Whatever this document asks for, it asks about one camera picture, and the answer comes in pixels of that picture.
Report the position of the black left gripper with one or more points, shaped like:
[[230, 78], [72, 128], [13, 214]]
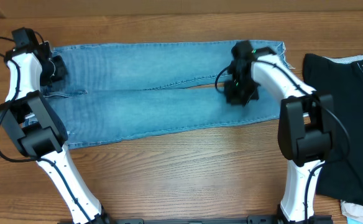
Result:
[[61, 70]]

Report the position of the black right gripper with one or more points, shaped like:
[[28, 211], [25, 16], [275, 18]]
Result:
[[239, 94]]

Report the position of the light blue denim jeans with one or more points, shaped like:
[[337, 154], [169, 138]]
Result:
[[115, 92]]

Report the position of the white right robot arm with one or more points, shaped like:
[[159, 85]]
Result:
[[306, 134]]

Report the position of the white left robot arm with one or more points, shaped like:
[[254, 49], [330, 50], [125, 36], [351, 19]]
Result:
[[36, 130]]

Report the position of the white cloth under black garment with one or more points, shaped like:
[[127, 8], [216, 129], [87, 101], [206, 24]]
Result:
[[346, 60]]

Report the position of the black folded garment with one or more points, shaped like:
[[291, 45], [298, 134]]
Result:
[[342, 180]]

